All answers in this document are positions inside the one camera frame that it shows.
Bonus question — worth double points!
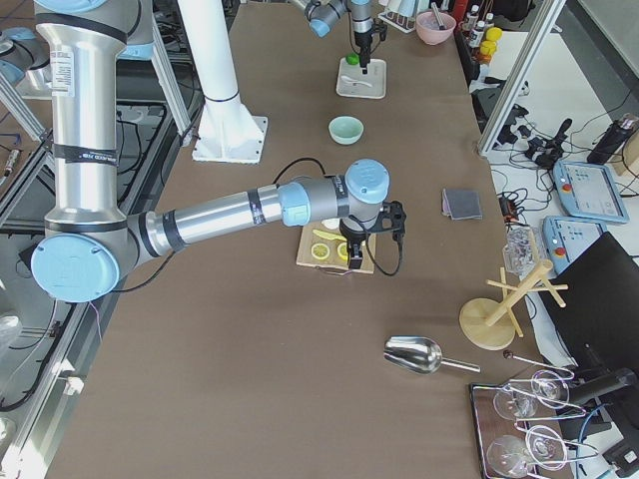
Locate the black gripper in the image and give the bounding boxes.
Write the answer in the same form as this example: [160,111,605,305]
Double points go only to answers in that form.
[353,29,386,75]
[339,219,367,270]

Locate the white steamed bun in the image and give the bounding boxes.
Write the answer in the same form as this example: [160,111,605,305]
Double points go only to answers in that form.
[321,219,340,231]

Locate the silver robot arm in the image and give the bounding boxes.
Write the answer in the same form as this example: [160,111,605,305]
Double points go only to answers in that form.
[292,0,387,74]
[31,1,389,302]

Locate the pink bowl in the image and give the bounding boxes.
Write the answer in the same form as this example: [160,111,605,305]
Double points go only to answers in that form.
[415,11,457,45]

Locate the light green bowl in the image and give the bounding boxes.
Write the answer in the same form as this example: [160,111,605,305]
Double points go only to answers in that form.
[328,116,364,146]

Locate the green lime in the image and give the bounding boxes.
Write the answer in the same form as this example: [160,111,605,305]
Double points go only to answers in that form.
[345,53,359,65]

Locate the lower lemon half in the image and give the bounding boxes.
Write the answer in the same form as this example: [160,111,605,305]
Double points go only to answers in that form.
[336,241,349,261]

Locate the lemon half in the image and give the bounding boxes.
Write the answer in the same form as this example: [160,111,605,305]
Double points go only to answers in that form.
[336,241,349,261]
[310,241,330,260]

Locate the white rectangular tray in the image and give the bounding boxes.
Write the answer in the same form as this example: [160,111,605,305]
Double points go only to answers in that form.
[335,57,386,100]

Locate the upper lemon half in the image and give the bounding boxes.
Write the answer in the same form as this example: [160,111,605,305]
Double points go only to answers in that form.
[310,241,330,260]

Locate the yellow plastic knife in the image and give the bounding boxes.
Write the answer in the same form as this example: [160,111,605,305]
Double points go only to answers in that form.
[313,229,344,240]

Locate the bamboo cutting board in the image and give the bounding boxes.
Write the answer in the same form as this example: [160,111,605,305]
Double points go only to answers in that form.
[296,222,374,274]

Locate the grey folded cloth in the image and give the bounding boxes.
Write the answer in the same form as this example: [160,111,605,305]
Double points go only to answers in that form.
[441,189,483,221]

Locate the steel scoop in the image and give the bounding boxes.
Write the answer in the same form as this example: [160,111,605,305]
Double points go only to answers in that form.
[383,335,481,374]

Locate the yellow toy fruit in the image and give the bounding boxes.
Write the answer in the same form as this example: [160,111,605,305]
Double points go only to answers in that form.
[479,27,503,57]

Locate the wooden mug tree stand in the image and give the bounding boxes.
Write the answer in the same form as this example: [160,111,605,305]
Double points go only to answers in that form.
[458,259,569,350]

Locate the clear glass jar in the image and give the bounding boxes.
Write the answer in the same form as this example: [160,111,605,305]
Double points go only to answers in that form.
[502,226,542,276]

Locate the lower teach pendant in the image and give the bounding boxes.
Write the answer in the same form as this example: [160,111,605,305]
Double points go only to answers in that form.
[542,216,607,273]

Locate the teach pendant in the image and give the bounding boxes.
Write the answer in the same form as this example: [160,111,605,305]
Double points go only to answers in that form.
[542,216,607,273]
[552,160,630,224]

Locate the upper teach pendant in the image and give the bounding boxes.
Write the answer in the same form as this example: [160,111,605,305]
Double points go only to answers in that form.
[552,160,630,224]

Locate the wine glass rack tray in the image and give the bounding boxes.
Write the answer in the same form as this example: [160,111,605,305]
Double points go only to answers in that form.
[469,366,598,478]

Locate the black monitor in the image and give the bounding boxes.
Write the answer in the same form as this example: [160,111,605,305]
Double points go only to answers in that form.
[551,233,638,371]

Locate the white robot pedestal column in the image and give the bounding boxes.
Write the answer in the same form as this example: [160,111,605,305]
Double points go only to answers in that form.
[179,0,268,165]

